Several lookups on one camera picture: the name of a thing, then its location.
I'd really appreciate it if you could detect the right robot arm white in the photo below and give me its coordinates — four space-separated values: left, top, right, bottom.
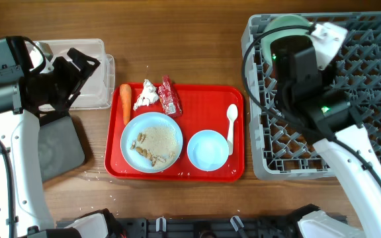
242 22 381 237

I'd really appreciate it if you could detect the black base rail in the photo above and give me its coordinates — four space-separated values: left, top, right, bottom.
56 204 349 238

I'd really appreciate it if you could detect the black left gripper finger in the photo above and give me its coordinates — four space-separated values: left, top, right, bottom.
65 79 86 111
67 48 101 83

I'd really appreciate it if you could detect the white plastic spoon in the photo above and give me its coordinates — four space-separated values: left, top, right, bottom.
226 104 238 155

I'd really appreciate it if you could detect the red snack wrapper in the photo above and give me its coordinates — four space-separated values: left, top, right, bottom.
158 75 183 118

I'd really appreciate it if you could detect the orange carrot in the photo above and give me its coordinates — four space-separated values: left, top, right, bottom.
120 84 132 125

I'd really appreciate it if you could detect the light blue bowl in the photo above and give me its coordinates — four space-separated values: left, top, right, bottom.
187 130 229 172

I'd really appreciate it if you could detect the grey dishwasher rack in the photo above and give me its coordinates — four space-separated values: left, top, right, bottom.
241 12 381 180

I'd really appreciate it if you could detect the mint green bowl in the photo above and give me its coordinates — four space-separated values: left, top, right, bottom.
261 15 312 65

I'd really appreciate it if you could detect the clear plastic bin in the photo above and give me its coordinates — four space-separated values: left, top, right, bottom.
26 38 115 110

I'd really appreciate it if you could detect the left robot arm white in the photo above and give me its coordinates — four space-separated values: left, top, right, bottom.
0 36 100 237

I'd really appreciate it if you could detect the crumpled white tissue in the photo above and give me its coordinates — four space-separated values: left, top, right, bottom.
133 79 159 111

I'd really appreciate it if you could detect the black bin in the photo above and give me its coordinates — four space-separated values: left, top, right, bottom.
0 112 86 200

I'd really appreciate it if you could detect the light blue plate with rice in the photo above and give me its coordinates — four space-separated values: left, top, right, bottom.
120 112 184 174

